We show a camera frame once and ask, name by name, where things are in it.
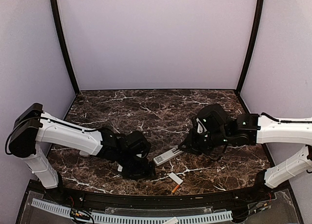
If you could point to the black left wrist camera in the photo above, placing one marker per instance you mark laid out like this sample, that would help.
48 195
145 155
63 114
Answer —
135 144

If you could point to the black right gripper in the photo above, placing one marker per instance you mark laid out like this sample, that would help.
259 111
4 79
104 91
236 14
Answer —
190 143

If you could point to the orange battery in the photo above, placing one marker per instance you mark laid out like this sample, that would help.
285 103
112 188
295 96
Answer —
175 189

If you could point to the black right frame post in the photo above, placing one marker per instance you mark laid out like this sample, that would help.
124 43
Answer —
251 45

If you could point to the slim white remote with QR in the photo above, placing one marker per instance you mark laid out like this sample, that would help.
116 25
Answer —
167 156

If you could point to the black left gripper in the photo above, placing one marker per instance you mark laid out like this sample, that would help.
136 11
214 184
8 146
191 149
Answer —
142 172

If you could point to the black left frame post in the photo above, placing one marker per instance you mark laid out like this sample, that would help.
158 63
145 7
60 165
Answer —
63 45

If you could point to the white battery cover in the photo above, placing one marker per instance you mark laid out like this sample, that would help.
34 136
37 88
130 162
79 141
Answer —
173 220
176 178

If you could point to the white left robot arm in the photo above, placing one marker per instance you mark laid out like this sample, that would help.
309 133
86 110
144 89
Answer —
35 126

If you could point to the black frame post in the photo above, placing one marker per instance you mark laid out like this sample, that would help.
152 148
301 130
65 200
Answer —
63 45
251 45

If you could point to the white remote with buttons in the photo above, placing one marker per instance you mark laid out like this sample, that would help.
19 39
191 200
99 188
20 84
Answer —
119 168

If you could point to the white remote back side up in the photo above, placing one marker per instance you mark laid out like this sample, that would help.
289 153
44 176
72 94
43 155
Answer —
84 154

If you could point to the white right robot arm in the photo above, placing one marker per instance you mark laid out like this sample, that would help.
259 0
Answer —
251 129

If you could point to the white slotted cable duct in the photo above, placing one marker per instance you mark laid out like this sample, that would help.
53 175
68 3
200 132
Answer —
135 217

